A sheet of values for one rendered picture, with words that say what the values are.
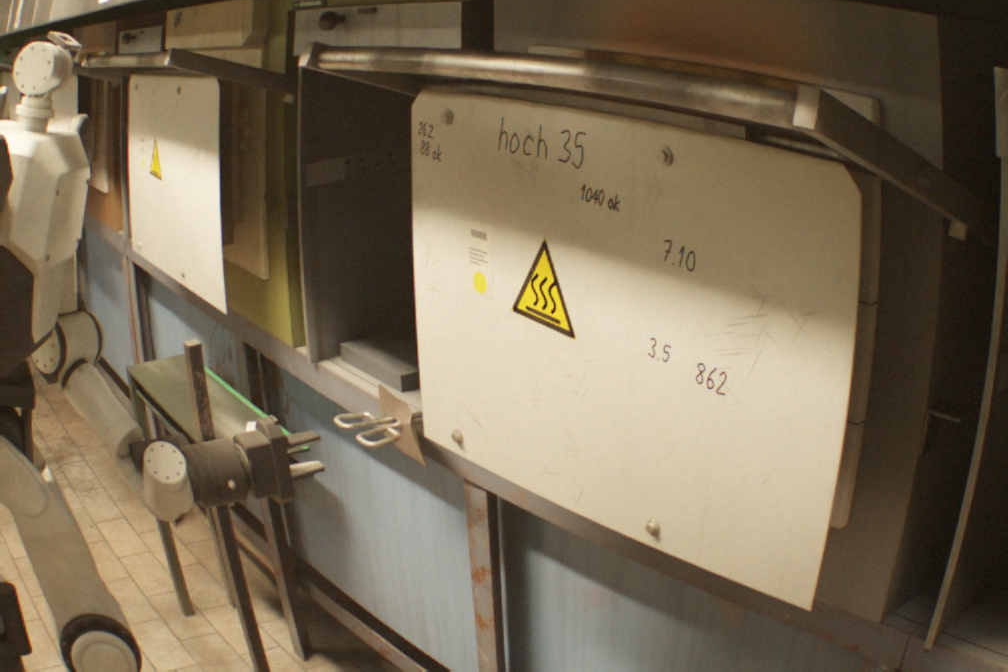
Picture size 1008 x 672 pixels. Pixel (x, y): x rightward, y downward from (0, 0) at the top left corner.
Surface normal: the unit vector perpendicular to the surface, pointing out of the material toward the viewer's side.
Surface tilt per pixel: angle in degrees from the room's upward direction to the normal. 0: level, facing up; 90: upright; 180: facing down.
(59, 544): 115
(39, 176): 91
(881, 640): 90
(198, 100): 90
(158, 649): 0
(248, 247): 90
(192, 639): 0
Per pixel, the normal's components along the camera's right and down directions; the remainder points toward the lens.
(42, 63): 0.14, 0.15
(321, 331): 0.61, 0.20
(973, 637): -0.02, -0.96
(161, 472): 0.34, -0.63
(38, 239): 0.80, 0.16
